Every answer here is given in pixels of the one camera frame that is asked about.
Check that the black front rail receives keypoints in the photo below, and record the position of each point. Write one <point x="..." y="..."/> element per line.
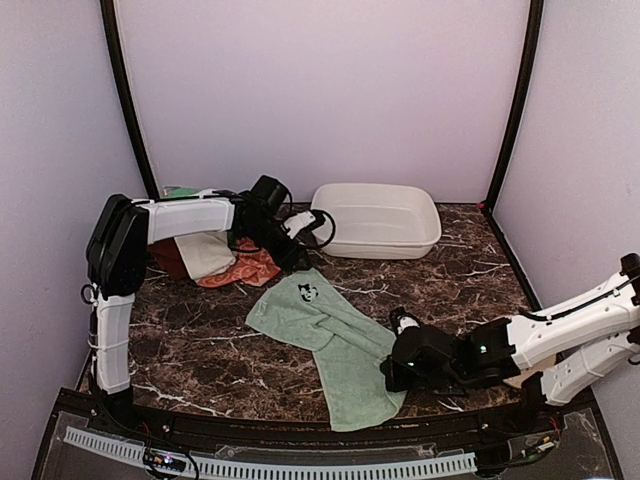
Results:
<point x="205" y="432"/>

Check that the white plastic basin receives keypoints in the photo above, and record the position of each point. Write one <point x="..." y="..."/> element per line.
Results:
<point x="377" y="221"/>

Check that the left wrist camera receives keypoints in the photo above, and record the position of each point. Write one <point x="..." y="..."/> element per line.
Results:
<point x="307" y="220"/>

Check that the dark red towel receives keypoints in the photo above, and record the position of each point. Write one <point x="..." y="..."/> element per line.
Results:
<point x="168" y="257"/>

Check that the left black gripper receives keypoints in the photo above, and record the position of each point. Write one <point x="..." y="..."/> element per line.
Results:
<point x="285" y="258"/>

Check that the black frame post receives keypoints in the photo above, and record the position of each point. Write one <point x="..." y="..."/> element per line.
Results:
<point x="526" y="65"/>
<point x="124" y="92"/>

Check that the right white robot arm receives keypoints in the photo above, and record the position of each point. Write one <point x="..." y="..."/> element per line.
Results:
<point x="564" y="348"/>

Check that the round floral coaster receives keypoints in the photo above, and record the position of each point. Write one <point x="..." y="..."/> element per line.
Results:
<point x="520" y="382"/>

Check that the left black frame post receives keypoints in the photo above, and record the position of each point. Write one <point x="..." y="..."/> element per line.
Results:
<point x="124" y="92"/>

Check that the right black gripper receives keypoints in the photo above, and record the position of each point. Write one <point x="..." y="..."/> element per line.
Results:
<point x="396" y="380"/>

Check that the orange patterned towel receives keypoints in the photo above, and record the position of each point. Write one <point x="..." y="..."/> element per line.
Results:
<point x="253" y="267"/>

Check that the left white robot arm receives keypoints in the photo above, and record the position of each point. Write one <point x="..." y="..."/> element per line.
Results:
<point x="116" y="256"/>

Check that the mint green panda towel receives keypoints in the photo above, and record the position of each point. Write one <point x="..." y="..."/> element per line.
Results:
<point x="306" y="311"/>

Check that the cream white towel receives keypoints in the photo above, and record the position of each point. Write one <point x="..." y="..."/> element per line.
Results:
<point x="205" y="254"/>

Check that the right black frame post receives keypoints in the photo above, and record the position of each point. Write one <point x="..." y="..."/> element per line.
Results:
<point x="526" y="65"/>

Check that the white slotted cable duct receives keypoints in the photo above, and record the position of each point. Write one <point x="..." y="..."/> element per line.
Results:
<point x="252" y="463"/>

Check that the bright green towel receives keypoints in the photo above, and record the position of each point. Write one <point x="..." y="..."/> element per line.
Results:
<point x="171" y="192"/>

